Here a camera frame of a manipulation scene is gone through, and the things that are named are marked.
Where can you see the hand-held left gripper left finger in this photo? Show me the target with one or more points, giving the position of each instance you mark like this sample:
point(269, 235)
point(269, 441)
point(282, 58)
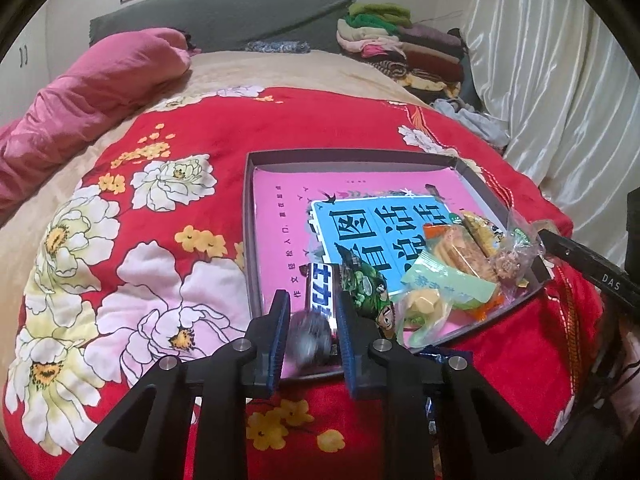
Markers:
point(279, 342)

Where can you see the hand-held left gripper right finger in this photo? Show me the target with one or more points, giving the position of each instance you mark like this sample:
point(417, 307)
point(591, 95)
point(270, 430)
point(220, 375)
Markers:
point(348, 347)

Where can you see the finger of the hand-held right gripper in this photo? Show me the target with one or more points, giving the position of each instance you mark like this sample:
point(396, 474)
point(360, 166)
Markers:
point(585, 265)

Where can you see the dark green snack packet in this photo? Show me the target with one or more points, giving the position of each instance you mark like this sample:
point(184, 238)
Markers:
point(367, 290)

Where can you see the chocolate bar with blue-white print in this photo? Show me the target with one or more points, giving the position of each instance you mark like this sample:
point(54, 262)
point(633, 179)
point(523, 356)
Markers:
point(322, 290)

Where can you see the clear plastic snack packet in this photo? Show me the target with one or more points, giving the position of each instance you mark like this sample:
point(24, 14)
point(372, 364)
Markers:
point(510, 265)

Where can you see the light green snack packet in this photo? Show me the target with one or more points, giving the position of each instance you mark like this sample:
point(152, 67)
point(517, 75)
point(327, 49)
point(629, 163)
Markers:
point(440, 280)

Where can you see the orange rice cracker packet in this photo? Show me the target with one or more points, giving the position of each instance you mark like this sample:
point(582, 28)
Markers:
point(460, 255)

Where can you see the grey cardboard tray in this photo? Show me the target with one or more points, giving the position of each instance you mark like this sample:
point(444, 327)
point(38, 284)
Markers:
point(248, 210)

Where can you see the long yellow snack packet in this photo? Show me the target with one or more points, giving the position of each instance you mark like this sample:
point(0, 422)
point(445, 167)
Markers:
point(481, 232)

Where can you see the pink book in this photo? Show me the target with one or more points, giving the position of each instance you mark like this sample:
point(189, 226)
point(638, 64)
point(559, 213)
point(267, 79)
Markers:
point(285, 220)

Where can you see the white satin curtain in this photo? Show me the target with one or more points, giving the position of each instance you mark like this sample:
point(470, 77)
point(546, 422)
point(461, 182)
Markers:
point(550, 85)

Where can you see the pale grey cloth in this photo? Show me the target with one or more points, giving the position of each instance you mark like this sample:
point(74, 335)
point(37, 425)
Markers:
point(475, 120)

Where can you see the red floral blanket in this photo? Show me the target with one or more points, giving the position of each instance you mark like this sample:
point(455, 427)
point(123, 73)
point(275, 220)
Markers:
point(225, 125)

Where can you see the stack of folded clothes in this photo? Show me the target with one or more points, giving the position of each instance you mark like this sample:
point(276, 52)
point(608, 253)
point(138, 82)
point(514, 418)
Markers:
point(400, 45)

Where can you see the grey patterned pillow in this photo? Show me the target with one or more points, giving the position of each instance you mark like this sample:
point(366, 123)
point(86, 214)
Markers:
point(280, 46)

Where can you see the dark cloth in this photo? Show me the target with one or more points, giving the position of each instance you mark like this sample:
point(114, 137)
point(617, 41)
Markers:
point(191, 45)

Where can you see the pink quilt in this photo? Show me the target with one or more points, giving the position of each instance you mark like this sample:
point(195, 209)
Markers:
point(75, 95)

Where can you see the grey headboard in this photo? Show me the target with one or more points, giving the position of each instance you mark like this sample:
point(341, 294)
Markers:
point(225, 15)

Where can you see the white wardrobe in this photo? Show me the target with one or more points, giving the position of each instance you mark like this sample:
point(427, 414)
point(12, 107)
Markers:
point(30, 50)

